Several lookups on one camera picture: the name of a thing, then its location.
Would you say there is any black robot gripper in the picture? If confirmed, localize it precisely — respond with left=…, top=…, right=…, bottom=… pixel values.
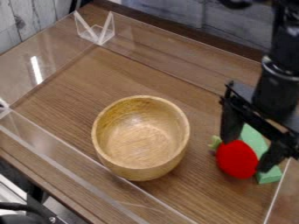
left=219, top=80, right=299, bottom=172

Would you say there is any red plush strawberry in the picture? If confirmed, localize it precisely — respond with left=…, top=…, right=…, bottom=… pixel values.
left=210, top=136, right=258, bottom=179

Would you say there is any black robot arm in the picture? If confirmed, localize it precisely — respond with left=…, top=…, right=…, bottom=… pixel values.
left=219, top=0, right=299, bottom=172

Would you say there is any green rectangular block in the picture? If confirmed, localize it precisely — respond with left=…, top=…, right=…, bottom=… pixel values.
left=239, top=124, right=283, bottom=185

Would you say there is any wooden bowl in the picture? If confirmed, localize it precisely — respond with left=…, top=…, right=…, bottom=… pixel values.
left=91, top=95, right=191, bottom=181

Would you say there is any black stand lower left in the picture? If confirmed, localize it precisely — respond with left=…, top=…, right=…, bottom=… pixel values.
left=0, top=157, right=75, bottom=224

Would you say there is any clear acrylic tray enclosure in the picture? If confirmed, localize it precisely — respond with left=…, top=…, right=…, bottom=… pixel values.
left=0, top=8, right=299, bottom=224

